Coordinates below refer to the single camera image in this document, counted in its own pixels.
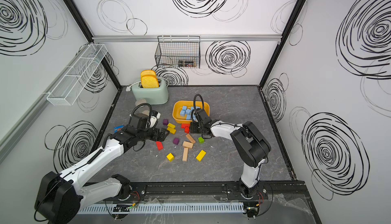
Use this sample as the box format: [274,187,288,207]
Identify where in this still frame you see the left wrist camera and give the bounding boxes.
[149,110,161,128]

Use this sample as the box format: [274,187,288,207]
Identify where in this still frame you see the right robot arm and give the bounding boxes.
[191,108,271,199]

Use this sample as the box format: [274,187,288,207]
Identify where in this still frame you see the green cube block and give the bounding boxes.
[198,137,205,144]

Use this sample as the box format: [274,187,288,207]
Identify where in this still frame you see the white slotted cable duct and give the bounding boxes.
[78,203,244,215]

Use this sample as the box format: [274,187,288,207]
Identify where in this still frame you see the wooden block middle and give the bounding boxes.
[182,141,193,149]

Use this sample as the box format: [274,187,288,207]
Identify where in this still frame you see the blue candy packet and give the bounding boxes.
[114,125,124,133]

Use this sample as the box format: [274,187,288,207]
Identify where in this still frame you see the yellow long block front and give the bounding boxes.
[196,150,206,162]

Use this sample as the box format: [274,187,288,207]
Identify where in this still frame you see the yellow block near purple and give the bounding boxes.
[168,123,176,129]

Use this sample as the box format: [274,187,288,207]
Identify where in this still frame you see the front yellow bread slice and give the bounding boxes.
[141,74,159,89]

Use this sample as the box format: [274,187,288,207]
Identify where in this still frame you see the purple cube block centre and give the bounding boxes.
[173,138,180,145]

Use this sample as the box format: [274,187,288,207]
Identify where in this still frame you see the wooden block slanted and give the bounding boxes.
[186,134,196,144]

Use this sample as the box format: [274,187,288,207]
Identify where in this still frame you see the glass jar with rice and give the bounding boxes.
[135,99,147,107]

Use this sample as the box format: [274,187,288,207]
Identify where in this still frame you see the black wire wall basket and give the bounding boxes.
[154,35,201,69]

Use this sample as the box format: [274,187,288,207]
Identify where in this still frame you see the long wooden block upright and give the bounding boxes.
[182,148,189,162]

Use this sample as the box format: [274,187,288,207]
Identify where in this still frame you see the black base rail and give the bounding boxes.
[82,179,309,205]

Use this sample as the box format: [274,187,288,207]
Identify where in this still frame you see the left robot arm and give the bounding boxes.
[34,125,169,224]

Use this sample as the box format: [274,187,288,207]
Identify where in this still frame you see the white wire wall shelf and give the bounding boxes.
[46,44,108,106]

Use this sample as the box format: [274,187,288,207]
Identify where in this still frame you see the mint green toaster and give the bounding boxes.
[131,77,169,105]

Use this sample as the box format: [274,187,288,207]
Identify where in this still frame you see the rear yellow bread slice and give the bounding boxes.
[141,70,157,80]

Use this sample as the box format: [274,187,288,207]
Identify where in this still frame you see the yellow cube block front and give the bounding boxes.
[167,153,175,162]

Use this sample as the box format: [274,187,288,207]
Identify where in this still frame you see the yellow plastic tub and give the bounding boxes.
[172,101,210,124]

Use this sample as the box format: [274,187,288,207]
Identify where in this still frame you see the yellow bread slice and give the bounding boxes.
[141,70,157,80]
[141,74,159,89]

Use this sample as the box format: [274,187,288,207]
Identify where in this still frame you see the items in black basket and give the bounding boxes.
[178,60,197,68]

